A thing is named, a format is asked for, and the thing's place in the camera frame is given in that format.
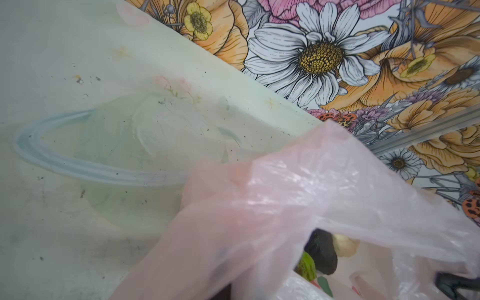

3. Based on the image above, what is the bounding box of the right aluminium corner post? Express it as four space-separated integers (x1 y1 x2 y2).
367 104 480 156

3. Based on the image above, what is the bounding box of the beige garlic bulb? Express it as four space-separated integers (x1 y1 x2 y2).
332 234 360 258

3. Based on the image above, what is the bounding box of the dark green avocado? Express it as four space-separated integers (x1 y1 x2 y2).
304 228 338 275

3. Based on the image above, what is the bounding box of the bright green bumpy fruit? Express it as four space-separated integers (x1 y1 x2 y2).
294 251 317 282

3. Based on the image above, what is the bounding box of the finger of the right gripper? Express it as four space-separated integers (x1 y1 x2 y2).
434 272 480 300

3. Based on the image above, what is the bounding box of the pink plastic bag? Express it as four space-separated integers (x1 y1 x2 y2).
112 121 480 300

